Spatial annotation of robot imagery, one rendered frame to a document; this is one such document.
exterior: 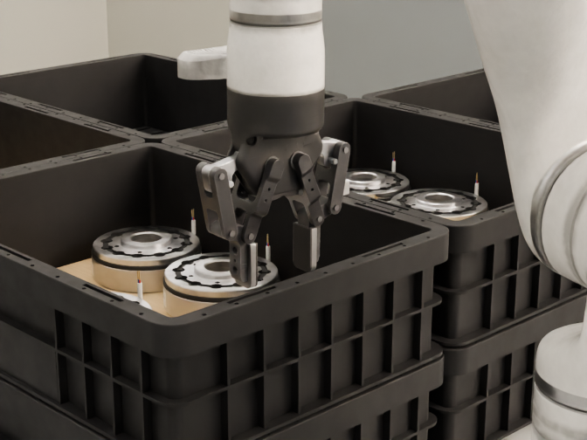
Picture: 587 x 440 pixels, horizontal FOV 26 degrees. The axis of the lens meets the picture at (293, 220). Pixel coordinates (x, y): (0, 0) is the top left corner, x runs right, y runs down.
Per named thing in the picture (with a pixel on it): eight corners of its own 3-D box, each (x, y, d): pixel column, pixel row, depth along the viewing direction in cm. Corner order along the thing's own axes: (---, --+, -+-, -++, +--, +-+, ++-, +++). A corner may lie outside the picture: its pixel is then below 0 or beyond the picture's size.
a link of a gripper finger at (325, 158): (312, 134, 99) (304, 162, 100) (353, 144, 103) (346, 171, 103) (292, 128, 101) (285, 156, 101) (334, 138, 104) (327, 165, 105)
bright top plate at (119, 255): (220, 250, 120) (220, 244, 120) (129, 274, 114) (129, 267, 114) (162, 224, 127) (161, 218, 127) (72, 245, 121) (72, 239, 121)
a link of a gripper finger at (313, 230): (310, 229, 102) (310, 273, 103) (316, 227, 102) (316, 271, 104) (293, 223, 104) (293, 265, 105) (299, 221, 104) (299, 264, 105)
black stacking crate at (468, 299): (643, 277, 126) (653, 167, 123) (453, 363, 107) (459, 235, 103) (353, 194, 153) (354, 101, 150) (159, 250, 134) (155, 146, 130)
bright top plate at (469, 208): (507, 209, 132) (507, 204, 132) (435, 228, 126) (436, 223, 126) (441, 188, 140) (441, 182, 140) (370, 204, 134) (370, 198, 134)
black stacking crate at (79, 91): (350, 193, 154) (352, 100, 150) (156, 250, 134) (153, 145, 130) (148, 135, 181) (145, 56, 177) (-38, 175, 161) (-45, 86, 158)
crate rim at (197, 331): (458, 257, 103) (459, 229, 103) (169, 363, 84) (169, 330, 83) (154, 162, 131) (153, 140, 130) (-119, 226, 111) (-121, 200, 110)
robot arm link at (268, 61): (262, 64, 106) (262, -11, 104) (352, 86, 97) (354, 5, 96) (171, 78, 100) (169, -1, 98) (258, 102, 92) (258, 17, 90)
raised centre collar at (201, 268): (260, 272, 113) (260, 266, 113) (216, 285, 110) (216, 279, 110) (225, 258, 116) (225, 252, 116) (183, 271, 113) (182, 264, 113)
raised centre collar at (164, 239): (183, 244, 120) (182, 238, 120) (138, 255, 117) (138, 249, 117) (154, 231, 124) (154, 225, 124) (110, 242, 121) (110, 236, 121)
